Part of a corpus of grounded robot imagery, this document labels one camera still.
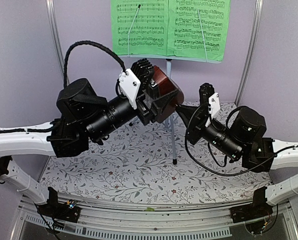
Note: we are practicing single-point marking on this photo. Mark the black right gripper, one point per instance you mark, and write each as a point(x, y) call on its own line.
point(194, 117)

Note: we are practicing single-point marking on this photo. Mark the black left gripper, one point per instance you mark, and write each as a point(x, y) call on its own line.
point(154, 112)

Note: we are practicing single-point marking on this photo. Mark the dark red metronome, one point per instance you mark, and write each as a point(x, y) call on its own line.
point(160, 85)

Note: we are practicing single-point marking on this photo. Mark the green sheet music page one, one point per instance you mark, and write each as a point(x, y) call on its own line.
point(139, 27)

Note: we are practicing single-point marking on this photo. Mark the green sheet music stack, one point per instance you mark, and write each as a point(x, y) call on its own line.
point(198, 29)

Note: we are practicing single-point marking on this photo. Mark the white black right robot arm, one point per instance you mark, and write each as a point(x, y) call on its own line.
point(244, 141)

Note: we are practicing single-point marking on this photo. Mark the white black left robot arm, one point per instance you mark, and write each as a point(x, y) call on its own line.
point(85, 117)

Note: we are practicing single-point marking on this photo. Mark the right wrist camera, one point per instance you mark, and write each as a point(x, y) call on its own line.
point(209, 100)

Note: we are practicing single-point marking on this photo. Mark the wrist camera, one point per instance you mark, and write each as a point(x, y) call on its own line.
point(133, 81)
point(209, 100)

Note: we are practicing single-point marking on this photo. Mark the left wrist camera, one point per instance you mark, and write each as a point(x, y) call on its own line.
point(133, 81)

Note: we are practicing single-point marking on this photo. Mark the aluminium front rail frame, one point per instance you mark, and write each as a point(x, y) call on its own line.
point(100, 220)

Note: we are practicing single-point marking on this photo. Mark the aluminium corner post right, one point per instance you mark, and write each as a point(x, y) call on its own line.
point(252, 43)

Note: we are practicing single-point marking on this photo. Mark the aluminium corner post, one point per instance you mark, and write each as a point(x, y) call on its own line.
point(55, 34)
point(252, 43)

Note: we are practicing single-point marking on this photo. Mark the aluminium corner post left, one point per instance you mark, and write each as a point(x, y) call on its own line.
point(55, 34)

